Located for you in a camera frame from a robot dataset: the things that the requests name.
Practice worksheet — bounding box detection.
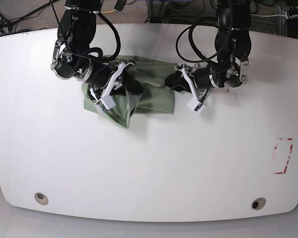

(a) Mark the right table cable grommet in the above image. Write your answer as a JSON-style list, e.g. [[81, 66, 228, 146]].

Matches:
[[251, 197, 266, 210]]

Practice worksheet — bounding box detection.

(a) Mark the table cable grommet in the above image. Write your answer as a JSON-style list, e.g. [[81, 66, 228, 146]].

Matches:
[[251, 197, 266, 210], [34, 192, 49, 205]]

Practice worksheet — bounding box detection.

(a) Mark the white power strip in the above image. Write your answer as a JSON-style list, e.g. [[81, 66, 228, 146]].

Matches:
[[286, 2, 298, 19]]

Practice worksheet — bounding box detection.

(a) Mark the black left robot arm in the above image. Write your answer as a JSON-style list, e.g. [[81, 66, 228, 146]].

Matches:
[[165, 0, 251, 112]]

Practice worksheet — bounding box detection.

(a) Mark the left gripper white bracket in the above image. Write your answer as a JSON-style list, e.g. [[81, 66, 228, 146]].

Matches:
[[165, 63, 210, 111]]

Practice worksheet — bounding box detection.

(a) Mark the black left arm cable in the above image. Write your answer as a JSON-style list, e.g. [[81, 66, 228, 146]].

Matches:
[[175, 0, 234, 64]]

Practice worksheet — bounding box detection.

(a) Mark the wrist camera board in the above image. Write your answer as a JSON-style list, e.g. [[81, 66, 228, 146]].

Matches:
[[194, 103, 205, 114], [94, 101, 107, 115]]

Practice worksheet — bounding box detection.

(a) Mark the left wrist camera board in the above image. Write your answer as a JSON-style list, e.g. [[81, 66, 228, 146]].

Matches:
[[194, 103, 205, 114]]

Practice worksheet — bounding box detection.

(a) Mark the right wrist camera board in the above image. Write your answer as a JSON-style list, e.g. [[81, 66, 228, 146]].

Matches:
[[94, 101, 107, 115]]

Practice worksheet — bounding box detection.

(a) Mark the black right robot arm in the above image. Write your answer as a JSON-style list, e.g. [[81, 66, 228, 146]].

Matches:
[[51, 0, 143, 113]]

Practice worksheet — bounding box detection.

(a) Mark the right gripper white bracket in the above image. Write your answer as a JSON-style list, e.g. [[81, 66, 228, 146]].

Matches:
[[88, 60, 144, 111]]

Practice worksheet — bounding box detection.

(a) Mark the left table cable grommet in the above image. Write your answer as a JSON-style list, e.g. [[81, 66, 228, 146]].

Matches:
[[34, 192, 49, 205]]

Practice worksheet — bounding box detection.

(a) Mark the green T-shirt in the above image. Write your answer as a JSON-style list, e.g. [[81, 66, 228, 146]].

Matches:
[[81, 55, 179, 129]]

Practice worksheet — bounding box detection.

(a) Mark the red tape rectangle marking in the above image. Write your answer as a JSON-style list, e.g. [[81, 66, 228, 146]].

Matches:
[[272, 138, 294, 175]]

